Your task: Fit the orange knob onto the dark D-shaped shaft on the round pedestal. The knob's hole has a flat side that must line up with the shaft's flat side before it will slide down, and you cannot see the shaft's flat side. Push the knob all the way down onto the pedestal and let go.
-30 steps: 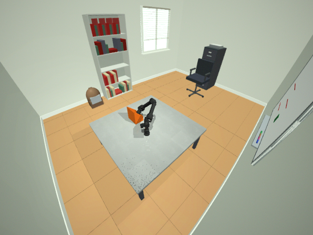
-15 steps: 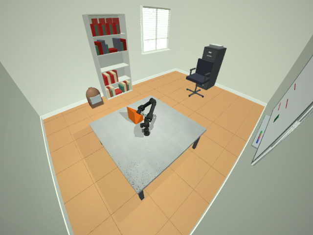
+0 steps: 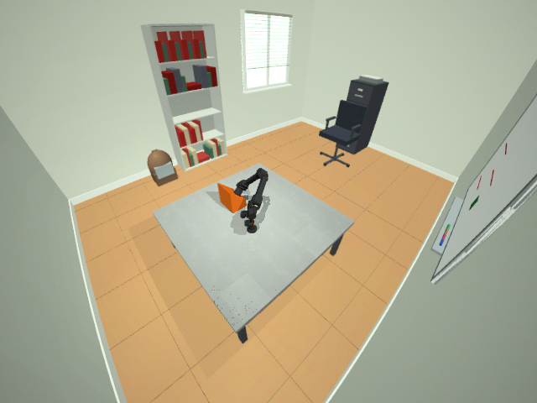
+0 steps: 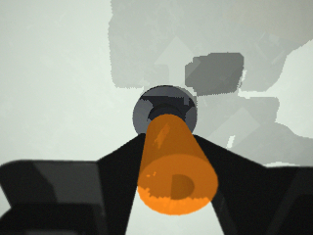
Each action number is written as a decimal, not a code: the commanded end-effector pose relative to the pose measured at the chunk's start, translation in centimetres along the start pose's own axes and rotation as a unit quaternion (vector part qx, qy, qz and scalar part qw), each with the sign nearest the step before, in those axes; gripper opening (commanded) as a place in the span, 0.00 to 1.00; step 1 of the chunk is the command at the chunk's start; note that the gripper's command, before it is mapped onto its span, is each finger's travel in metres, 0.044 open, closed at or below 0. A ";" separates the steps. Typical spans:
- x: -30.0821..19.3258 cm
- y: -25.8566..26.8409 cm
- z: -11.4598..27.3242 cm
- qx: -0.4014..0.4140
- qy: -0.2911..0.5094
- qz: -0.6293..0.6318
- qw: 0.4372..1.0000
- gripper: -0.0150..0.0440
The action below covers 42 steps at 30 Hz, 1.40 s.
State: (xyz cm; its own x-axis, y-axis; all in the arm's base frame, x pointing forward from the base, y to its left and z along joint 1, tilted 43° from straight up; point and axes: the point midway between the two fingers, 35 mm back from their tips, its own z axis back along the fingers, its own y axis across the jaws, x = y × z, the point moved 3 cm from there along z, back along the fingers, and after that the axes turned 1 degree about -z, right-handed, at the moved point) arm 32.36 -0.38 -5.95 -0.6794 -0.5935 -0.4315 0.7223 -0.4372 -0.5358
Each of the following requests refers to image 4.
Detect dark grey stepped pedestal with shaft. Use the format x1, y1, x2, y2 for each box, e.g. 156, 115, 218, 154
132, 85, 198, 135

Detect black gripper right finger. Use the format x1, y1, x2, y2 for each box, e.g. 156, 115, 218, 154
193, 134, 313, 235

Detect orange knob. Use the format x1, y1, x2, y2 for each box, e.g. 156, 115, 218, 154
137, 114, 218, 214

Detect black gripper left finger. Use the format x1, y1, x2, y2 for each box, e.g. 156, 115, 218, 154
0, 133, 146, 235

